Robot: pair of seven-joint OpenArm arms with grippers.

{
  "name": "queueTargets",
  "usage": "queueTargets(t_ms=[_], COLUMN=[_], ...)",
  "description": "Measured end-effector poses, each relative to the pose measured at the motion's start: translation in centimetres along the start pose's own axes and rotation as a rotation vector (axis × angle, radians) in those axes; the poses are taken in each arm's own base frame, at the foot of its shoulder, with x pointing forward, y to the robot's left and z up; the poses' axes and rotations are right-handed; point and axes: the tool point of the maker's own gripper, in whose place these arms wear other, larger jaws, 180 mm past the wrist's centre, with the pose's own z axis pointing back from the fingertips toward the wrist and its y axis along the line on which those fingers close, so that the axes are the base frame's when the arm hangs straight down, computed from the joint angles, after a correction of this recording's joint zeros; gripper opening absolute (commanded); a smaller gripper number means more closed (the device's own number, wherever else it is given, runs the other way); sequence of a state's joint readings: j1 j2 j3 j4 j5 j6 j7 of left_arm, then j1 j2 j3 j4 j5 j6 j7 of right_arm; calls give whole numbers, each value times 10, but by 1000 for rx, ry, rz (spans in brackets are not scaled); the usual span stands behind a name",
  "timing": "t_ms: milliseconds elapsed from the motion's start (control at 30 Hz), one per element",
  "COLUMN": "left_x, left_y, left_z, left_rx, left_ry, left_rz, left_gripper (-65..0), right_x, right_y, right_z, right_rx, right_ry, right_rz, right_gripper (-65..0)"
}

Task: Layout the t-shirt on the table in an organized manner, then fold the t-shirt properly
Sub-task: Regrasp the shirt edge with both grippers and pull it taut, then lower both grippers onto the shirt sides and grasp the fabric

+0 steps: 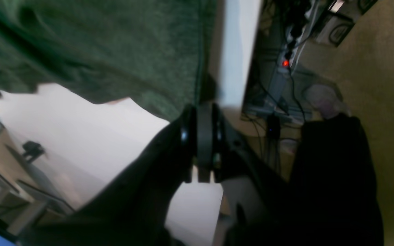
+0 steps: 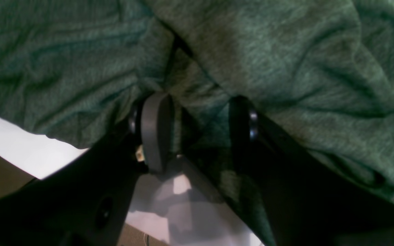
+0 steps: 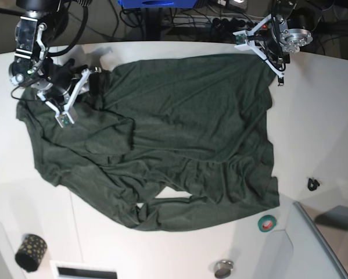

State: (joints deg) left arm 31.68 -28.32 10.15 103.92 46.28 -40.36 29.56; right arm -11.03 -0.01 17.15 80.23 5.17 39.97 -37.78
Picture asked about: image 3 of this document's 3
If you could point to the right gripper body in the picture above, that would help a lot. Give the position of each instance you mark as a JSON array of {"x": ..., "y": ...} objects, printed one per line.
[{"x": 62, "y": 79}]

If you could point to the dark green t-shirt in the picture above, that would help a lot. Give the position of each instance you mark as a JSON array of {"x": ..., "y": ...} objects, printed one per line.
[{"x": 171, "y": 145}]

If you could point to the blue box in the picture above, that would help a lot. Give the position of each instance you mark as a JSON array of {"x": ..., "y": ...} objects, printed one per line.
[{"x": 129, "y": 4}]

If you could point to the power strip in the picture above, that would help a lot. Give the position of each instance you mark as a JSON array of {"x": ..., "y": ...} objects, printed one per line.
[{"x": 203, "y": 22}]

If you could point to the black yellow-dotted cup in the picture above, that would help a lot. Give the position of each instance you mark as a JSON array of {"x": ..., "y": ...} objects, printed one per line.
[{"x": 31, "y": 253}]

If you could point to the white slotted tray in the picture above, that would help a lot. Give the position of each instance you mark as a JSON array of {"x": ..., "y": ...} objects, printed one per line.
[{"x": 81, "y": 270}]

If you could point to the green tape roll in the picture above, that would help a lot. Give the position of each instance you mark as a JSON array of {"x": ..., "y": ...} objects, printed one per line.
[{"x": 267, "y": 223}]

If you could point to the small metal tin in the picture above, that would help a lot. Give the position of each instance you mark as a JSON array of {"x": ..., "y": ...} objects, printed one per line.
[{"x": 223, "y": 268}]

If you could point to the small black clip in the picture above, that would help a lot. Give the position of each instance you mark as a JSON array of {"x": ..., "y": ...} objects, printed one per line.
[{"x": 313, "y": 184}]

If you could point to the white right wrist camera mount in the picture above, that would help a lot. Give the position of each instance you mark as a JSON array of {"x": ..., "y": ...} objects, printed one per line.
[{"x": 65, "y": 114}]

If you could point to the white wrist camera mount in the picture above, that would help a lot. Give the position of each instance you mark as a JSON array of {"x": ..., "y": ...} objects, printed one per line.
[
  {"x": 65, "y": 114},
  {"x": 252, "y": 40}
]

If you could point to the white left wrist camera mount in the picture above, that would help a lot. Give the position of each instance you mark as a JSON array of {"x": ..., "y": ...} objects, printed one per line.
[{"x": 252, "y": 40}]

